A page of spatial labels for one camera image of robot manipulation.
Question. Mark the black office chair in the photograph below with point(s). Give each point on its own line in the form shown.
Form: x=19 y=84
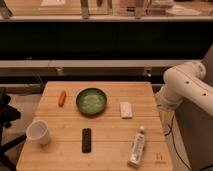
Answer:
x=7 y=115

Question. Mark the white rectangular sponge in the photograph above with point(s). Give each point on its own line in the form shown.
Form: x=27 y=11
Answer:
x=126 y=110

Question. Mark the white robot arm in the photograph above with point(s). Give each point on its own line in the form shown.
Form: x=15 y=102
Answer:
x=185 y=81

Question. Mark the clear plastic bottle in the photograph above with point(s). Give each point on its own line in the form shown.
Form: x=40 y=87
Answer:
x=137 y=148

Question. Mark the black remote control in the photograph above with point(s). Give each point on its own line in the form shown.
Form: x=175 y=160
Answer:
x=86 y=140

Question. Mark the white paper cup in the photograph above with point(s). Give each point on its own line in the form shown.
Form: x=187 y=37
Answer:
x=38 y=131

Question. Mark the green bowl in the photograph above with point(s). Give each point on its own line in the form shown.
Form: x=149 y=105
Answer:
x=91 y=101

